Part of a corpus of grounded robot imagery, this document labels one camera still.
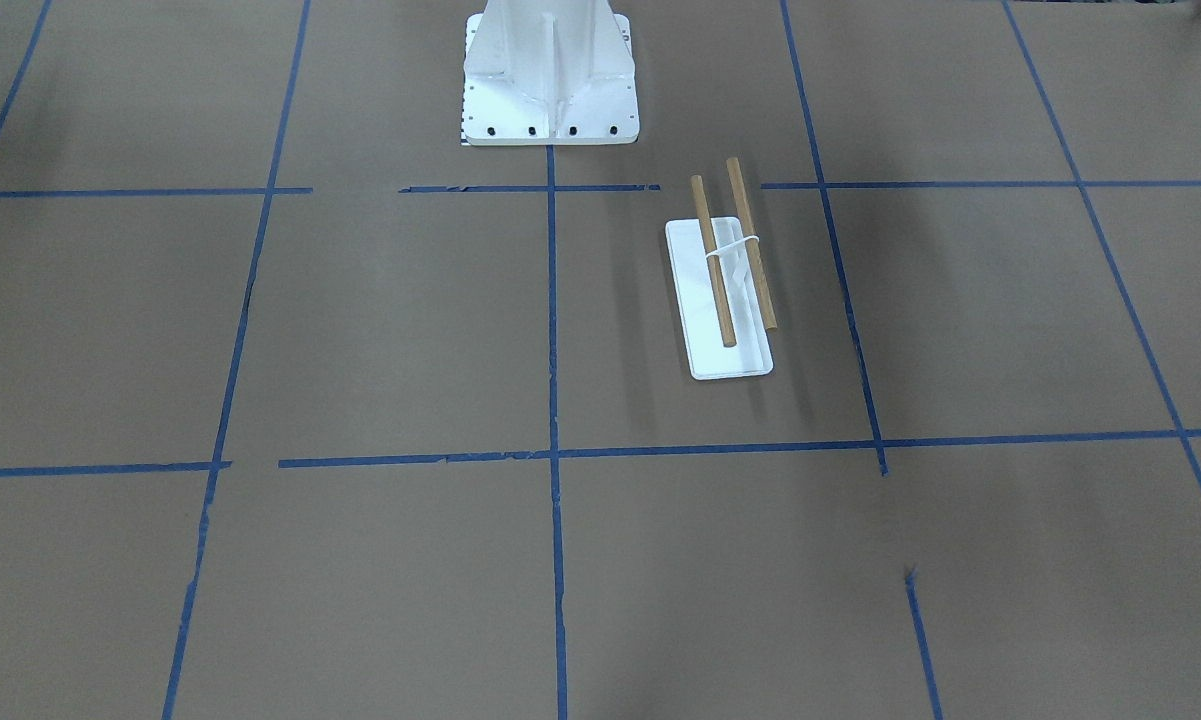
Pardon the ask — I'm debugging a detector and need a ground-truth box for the lower wooden rack rod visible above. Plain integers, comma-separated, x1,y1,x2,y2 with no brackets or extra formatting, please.
691,174,737,348

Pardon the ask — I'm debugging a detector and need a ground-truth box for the white towel rack base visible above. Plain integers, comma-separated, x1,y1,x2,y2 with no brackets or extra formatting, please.
665,217,773,382

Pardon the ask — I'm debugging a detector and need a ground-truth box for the white camera mast pedestal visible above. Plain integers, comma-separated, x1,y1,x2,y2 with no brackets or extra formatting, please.
460,1,641,146

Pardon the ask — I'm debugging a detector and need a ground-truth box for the upper wooden rack rod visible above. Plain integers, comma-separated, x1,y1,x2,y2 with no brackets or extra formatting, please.
725,156,778,331

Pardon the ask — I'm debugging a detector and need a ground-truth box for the wooden rack rod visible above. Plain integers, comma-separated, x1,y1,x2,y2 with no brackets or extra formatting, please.
691,174,737,348
725,156,778,331

